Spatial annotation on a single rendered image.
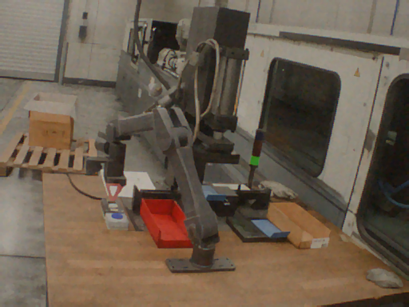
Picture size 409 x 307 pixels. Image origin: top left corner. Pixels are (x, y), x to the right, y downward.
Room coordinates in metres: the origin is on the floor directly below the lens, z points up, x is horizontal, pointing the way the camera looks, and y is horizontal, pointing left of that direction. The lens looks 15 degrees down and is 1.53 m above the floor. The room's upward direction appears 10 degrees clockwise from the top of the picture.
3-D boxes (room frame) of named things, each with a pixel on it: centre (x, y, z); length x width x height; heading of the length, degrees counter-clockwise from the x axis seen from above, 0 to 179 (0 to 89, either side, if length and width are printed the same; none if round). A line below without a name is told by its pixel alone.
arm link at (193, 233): (1.14, -0.05, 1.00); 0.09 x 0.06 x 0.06; 140
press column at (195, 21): (1.81, 0.05, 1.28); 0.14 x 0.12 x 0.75; 112
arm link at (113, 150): (1.41, 0.28, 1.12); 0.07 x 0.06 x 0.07; 50
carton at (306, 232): (1.49, -0.40, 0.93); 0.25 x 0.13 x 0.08; 22
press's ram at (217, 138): (1.63, -0.01, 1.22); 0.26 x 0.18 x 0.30; 22
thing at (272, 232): (1.44, -0.28, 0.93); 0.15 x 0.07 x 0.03; 25
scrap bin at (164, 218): (1.34, 0.07, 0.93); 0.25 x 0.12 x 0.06; 22
